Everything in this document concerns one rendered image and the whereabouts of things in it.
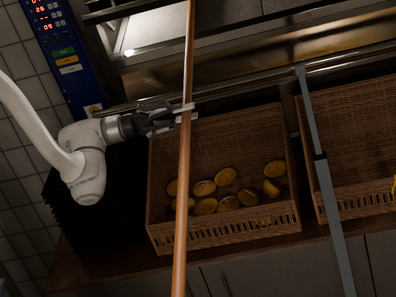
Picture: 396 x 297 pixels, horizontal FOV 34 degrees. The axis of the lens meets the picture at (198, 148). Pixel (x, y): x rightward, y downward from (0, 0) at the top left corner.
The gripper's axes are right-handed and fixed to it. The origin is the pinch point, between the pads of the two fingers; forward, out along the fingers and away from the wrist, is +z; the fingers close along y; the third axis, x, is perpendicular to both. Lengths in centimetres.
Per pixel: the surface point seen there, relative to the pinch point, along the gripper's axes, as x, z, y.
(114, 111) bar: -17.3, -26.6, 3.0
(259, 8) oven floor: -67, 28, 1
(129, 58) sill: -55, -25, 2
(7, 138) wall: -55, -87, 24
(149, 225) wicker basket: -6, -27, 46
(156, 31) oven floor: -72, -15, 1
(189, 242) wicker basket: -6, -16, 57
